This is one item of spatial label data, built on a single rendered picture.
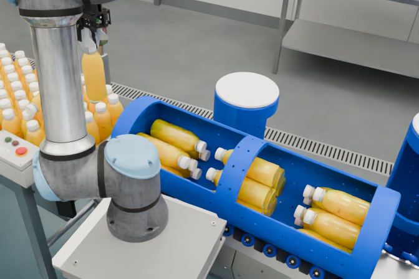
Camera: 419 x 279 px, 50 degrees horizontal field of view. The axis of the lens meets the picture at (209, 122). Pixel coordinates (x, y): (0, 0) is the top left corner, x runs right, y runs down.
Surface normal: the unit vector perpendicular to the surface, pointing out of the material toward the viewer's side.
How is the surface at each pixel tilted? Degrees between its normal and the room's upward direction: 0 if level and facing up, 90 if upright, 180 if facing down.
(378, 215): 22
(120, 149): 7
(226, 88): 0
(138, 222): 72
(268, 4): 90
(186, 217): 0
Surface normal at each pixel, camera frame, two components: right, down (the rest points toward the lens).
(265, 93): 0.04, -0.79
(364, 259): -0.46, 0.18
